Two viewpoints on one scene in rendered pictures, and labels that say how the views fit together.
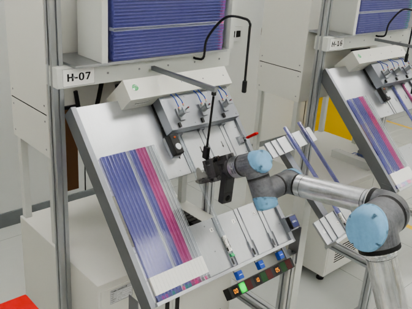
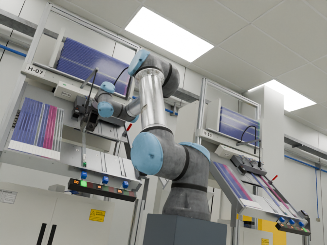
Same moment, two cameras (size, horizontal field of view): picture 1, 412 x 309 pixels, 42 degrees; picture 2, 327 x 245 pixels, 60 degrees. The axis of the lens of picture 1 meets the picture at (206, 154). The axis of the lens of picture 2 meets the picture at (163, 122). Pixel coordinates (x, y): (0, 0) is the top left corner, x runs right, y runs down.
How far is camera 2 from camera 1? 1.58 m
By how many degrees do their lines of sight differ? 45
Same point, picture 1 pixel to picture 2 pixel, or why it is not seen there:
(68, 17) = (46, 61)
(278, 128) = not seen: outside the picture
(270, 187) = (109, 99)
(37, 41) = not seen: hidden behind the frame
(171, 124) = (78, 103)
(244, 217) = (107, 158)
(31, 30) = not seen: hidden behind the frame
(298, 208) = (159, 187)
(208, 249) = (68, 154)
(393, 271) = (152, 81)
